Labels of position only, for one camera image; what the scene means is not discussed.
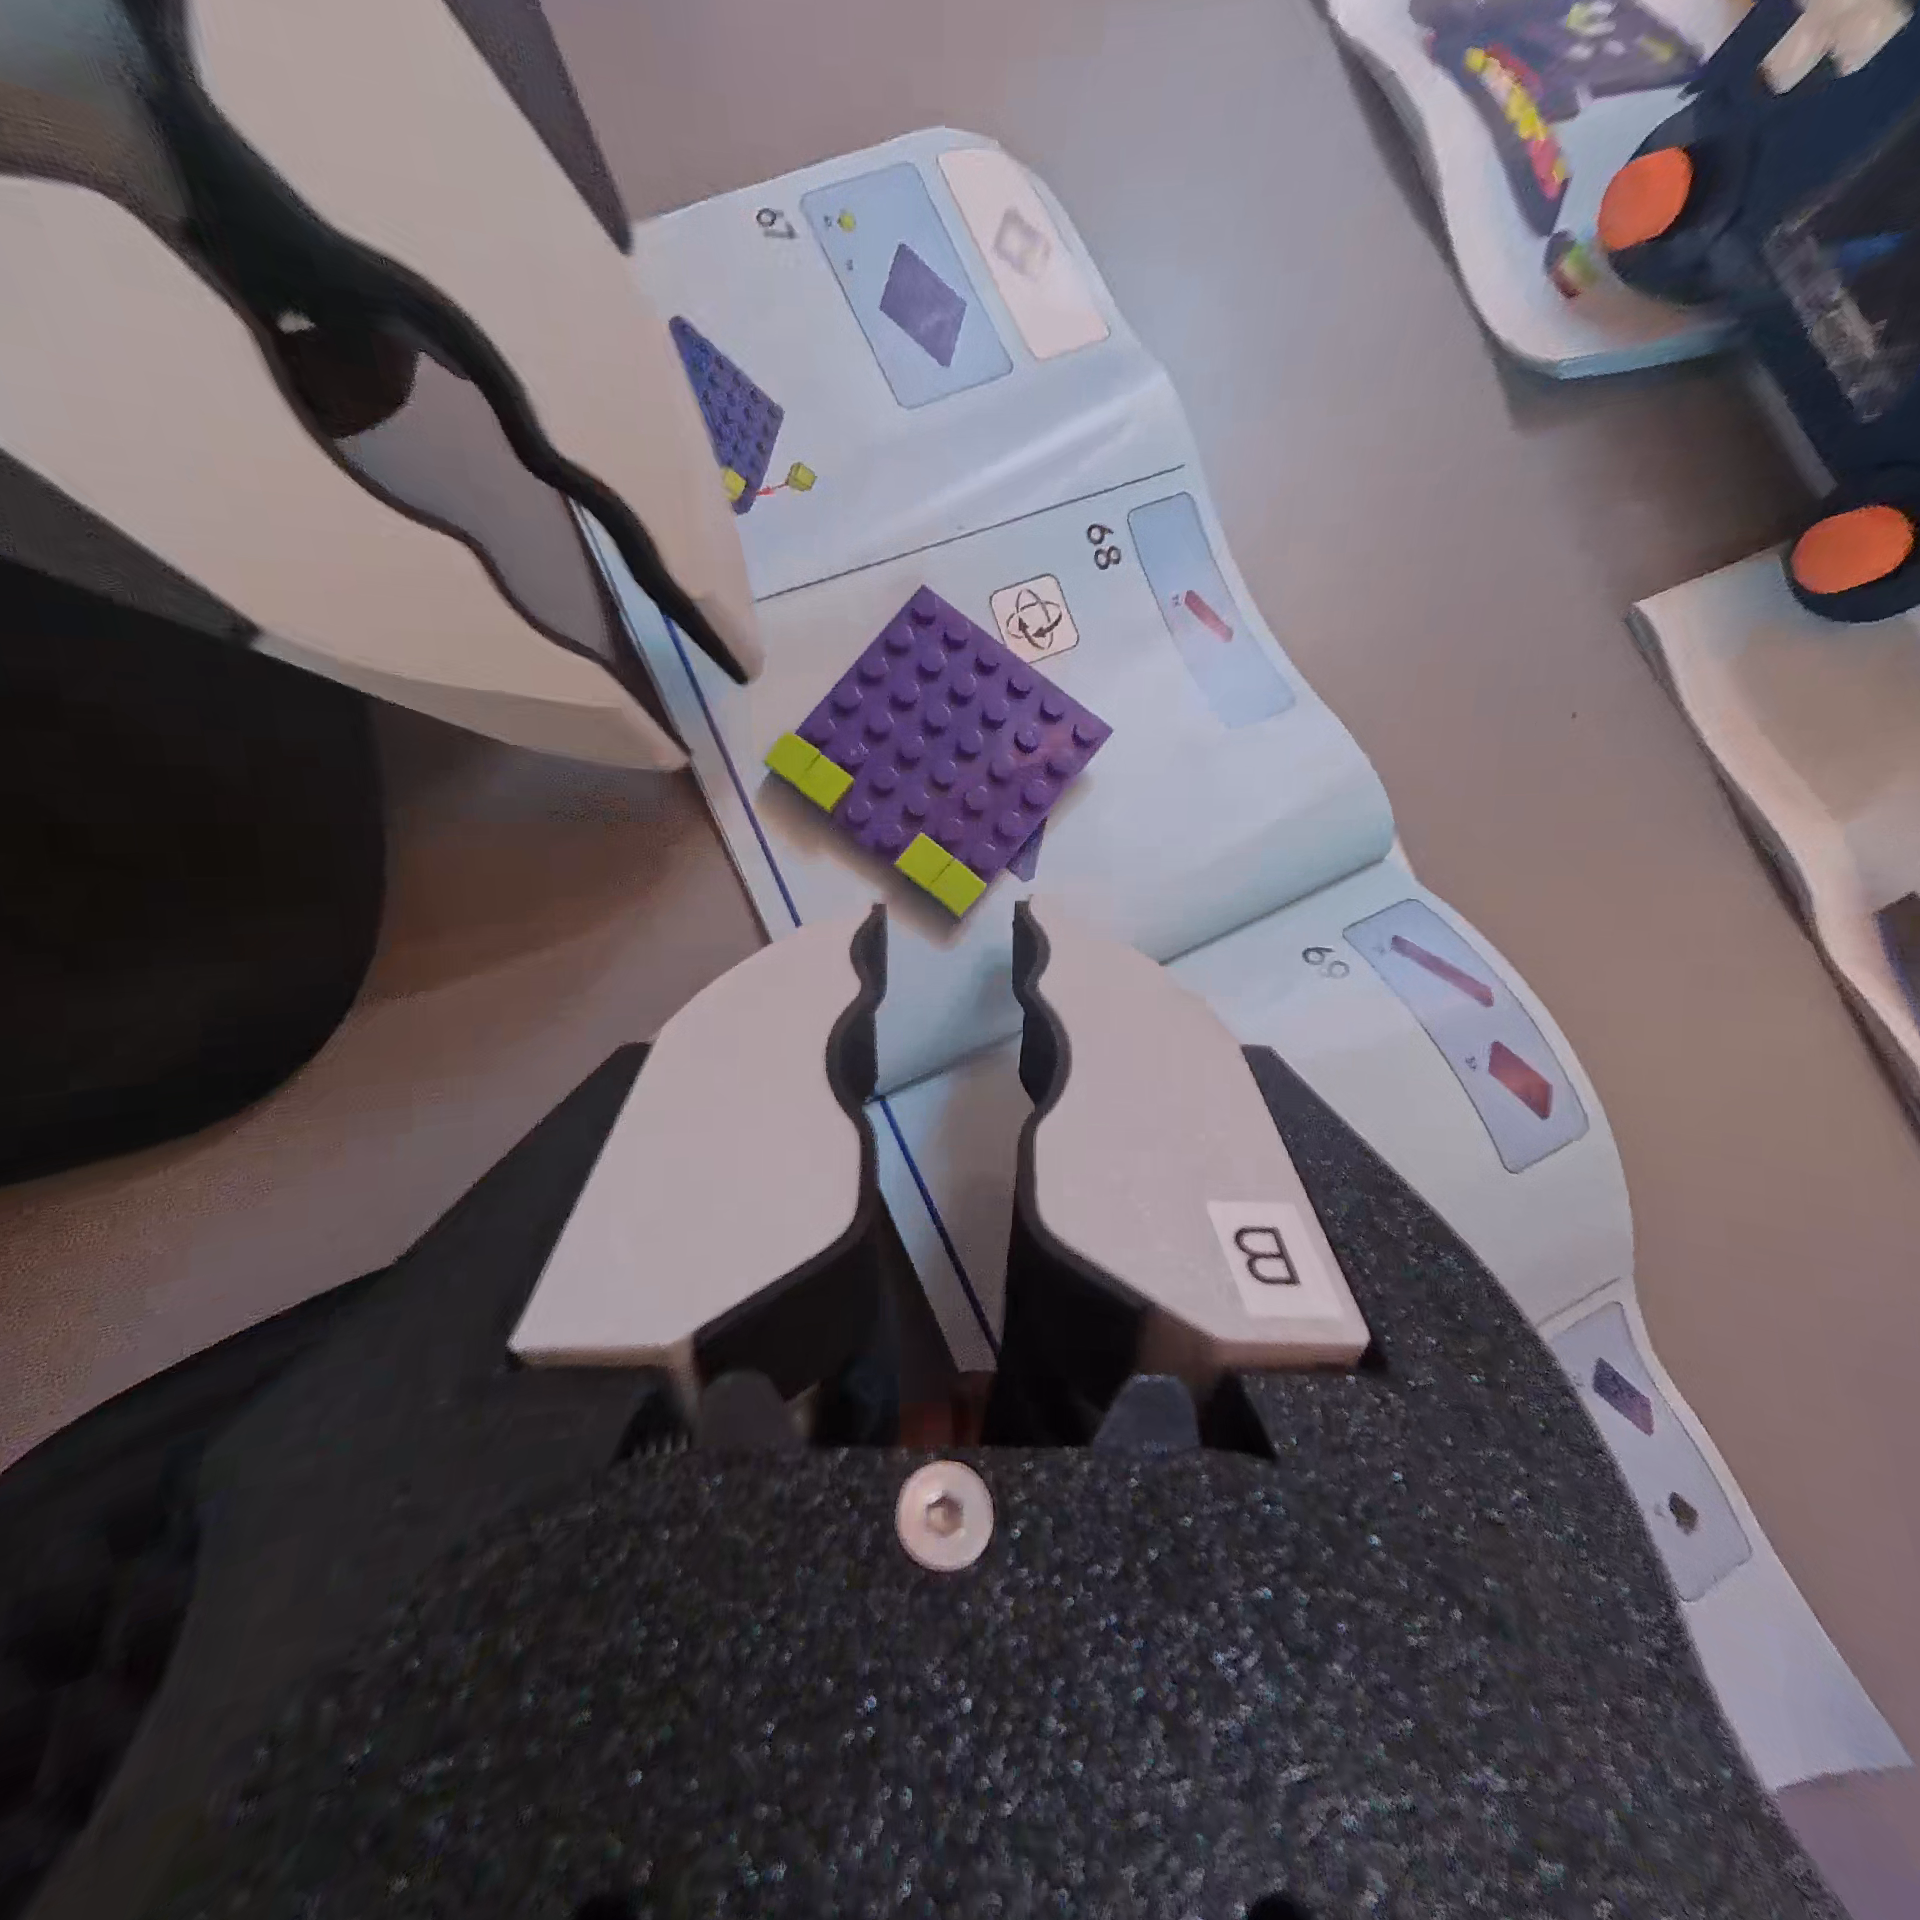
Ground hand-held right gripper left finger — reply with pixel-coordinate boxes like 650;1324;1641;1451
506;900;888;1373

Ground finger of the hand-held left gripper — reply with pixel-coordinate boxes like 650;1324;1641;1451
126;0;764;686
0;178;694;774

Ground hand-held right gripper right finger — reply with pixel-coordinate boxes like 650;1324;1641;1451
1007;897;1376;1377

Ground purple studded brick plate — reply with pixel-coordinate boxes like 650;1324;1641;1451
766;584;1115;920

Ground open building instruction booklet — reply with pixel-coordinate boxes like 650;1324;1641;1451
574;127;1870;1796

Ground person's dark clothing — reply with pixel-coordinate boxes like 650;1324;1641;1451
0;1267;435;1920

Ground dark blue toy, orange knobs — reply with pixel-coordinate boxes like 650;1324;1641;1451
1595;0;1920;624

